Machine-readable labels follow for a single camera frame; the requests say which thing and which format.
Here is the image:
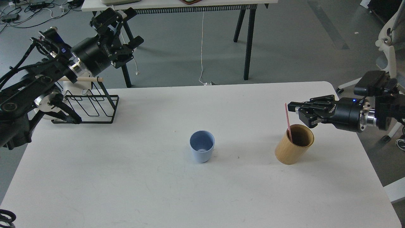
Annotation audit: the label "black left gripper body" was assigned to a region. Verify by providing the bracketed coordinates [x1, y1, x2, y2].
[71, 35, 111, 76]

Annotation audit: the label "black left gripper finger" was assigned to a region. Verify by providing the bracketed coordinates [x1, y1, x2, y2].
[90, 8, 137, 40]
[109, 36, 144, 69]

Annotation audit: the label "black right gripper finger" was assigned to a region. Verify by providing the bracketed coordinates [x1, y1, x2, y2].
[297, 108, 333, 128]
[287, 95, 338, 112]

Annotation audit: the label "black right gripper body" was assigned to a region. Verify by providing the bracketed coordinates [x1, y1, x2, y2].
[329, 97, 369, 133]

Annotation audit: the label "light blue plastic cup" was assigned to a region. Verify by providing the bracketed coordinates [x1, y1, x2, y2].
[189, 130, 215, 163]

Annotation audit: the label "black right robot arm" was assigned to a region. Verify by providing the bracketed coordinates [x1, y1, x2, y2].
[287, 71, 404, 133]

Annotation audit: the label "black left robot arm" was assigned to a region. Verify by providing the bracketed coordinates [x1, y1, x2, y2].
[1, 8, 144, 150]

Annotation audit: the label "wooden cylindrical holder cup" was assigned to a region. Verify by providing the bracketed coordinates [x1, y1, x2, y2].
[275, 124, 315, 165]

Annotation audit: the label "background white table black legs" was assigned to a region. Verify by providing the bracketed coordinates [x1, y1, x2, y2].
[81, 0, 278, 81]

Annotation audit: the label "black wire dish rack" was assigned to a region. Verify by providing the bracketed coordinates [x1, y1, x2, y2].
[56, 77, 120, 124]

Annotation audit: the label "floor cables and power strips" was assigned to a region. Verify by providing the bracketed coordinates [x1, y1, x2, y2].
[0, 0, 86, 32]

